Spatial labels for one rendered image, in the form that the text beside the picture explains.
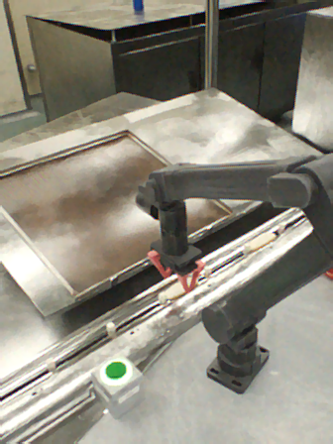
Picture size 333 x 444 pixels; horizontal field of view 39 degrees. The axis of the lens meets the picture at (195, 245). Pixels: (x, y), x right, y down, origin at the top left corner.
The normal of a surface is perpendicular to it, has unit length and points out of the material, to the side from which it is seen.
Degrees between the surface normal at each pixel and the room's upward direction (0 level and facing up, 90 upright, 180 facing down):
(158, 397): 0
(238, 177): 87
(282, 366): 0
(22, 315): 0
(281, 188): 90
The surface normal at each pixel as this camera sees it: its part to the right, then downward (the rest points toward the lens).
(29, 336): 0.00, -0.80
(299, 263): -0.82, 0.33
